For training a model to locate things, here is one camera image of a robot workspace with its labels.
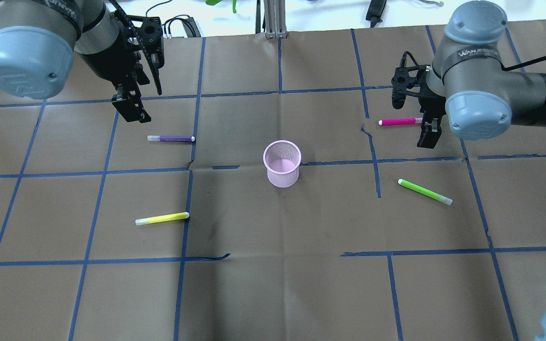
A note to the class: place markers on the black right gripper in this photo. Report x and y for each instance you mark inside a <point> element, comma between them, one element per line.
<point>430,124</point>

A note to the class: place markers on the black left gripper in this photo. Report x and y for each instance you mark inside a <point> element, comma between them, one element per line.
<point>117,59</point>

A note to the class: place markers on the pink marker pen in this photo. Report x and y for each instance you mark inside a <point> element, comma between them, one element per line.
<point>399,121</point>

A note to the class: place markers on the purple marker pen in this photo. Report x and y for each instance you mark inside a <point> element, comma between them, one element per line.
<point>171,138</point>

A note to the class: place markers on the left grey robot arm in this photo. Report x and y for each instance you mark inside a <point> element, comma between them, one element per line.
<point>39,39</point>

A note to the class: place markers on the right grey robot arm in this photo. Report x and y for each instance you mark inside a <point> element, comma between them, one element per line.
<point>468,83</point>

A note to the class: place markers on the pink mesh cup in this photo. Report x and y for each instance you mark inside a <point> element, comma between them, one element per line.
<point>282,159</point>

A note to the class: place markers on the green marker pen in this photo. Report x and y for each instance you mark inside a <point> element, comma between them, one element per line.
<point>425,191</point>

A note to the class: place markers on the green plastic clamp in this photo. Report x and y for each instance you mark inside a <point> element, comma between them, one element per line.
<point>219,3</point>

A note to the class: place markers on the yellow marker pen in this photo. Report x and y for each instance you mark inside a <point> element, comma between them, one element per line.
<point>162,218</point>

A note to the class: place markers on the black power adapter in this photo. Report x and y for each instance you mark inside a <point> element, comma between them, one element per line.
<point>375,11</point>

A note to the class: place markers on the aluminium frame post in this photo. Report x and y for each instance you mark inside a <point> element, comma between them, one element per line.
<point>274,19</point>

